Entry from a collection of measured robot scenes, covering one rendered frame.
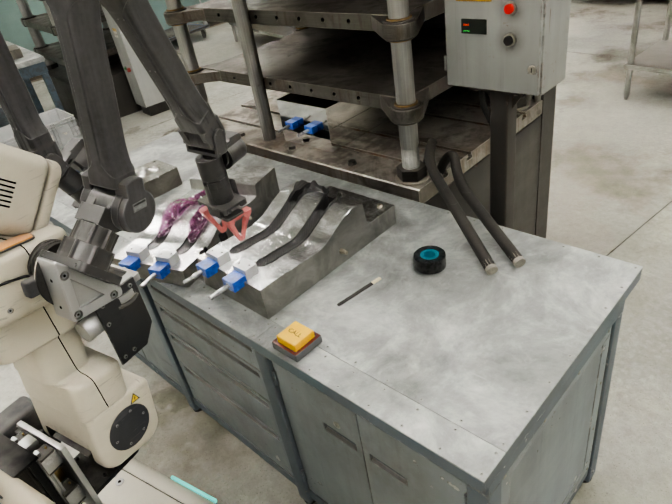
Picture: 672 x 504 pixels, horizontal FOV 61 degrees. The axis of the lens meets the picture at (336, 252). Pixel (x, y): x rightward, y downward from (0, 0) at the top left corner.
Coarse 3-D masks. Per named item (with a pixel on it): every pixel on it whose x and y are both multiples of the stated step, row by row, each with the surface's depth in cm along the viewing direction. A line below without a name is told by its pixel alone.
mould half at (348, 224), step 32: (288, 192) 160; (320, 192) 157; (256, 224) 158; (288, 224) 153; (320, 224) 148; (352, 224) 149; (384, 224) 159; (256, 256) 143; (288, 256) 142; (320, 256) 143; (256, 288) 132; (288, 288) 138
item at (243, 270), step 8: (240, 264) 136; (248, 264) 136; (232, 272) 136; (240, 272) 135; (248, 272) 134; (256, 272) 136; (224, 280) 134; (232, 280) 133; (240, 280) 134; (224, 288) 133; (232, 288) 133; (240, 288) 134; (208, 296) 131; (216, 296) 132
